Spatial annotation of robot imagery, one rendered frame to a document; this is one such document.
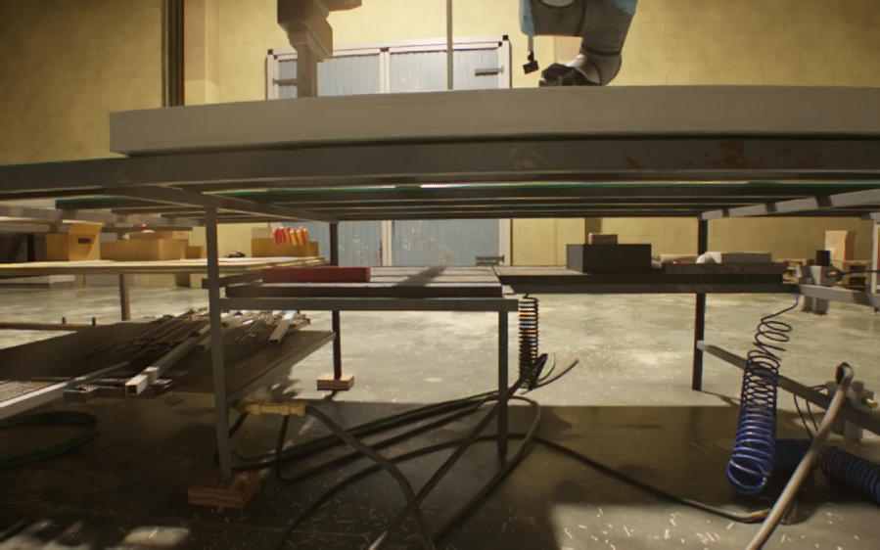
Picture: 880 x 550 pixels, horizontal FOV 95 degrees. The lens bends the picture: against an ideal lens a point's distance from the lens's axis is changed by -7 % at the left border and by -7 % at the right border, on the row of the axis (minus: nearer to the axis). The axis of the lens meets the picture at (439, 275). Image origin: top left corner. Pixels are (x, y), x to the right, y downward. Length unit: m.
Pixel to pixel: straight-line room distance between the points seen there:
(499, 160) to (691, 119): 0.30
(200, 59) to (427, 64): 3.78
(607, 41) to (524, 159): 0.41
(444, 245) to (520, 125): 6.52
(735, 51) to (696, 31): 0.70
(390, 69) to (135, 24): 4.85
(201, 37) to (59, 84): 3.29
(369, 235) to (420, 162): 6.70
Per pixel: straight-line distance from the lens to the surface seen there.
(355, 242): 7.47
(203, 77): 8.67
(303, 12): 0.79
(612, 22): 1.04
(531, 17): 0.99
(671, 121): 0.78
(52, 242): 2.53
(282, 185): 1.06
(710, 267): 1.62
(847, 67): 9.79
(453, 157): 0.72
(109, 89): 10.29
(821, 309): 1.76
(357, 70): 7.97
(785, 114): 0.87
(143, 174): 0.93
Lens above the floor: 0.69
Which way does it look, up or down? 4 degrees down
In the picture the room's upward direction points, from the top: 1 degrees counter-clockwise
